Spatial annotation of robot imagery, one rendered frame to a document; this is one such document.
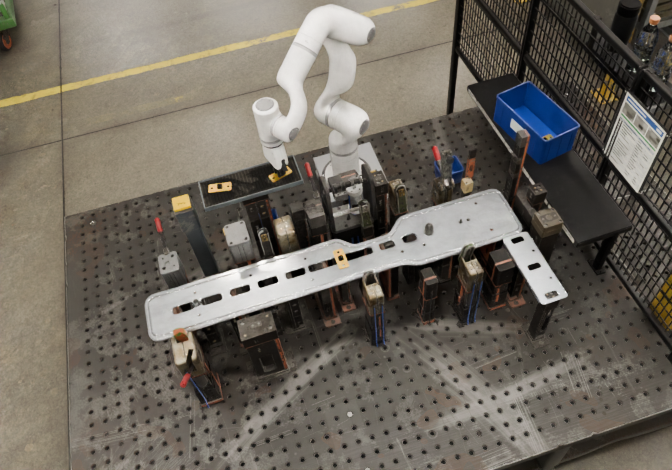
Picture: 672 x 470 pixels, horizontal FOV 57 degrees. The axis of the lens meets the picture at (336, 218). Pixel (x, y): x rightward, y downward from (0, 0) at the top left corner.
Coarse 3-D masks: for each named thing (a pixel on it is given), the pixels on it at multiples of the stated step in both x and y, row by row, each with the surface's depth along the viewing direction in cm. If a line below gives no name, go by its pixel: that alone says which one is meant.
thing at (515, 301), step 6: (516, 270) 225; (516, 276) 226; (522, 276) 227; (510, 282) 234; (516, 282) 229; (522, 282) 231; (510, 288) 236; (516, 288) 234; (510, 294) 237; (516, 294) 237; (510, 300) 239; (516, 300) 239; (522, 300) 239; (510, 306) 238; (516, 306) 238
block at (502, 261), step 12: (492, 252) 221; (504, 252) 220; (492, 264) 221; (504, 264) 217; (492, 276) 224; (504, 276) 220; (492, 288) 229; (504, 288) 229; (492, 300) 233; (504, 300) 236
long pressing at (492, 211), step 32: (480, 192) 235; (416, 224) 229; (448, 224) 227; (480, 224) 226; (512, 224) 225; (288, 256) 224; (320, 256) 223; (384, 256) 221; (416, 256) 220; (448, 256) 220; (192, 288) 219; (224, 288) 218; (256, 288) 217; (288, 288) 216; (320, 288) 215; (160, 320) 212; (192, 320) 211; (224, 320) 211
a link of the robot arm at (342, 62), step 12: (336, 48) 221; (348, 48) 224; (336, 60) 222; (348, 60) 223; (336, 72) 225; (348, 72) 225; (336, 84) 229; (348, 84) 229; (324, 96) 236; (336, 96) 239; (324, 108) 240; (324, 120) 242
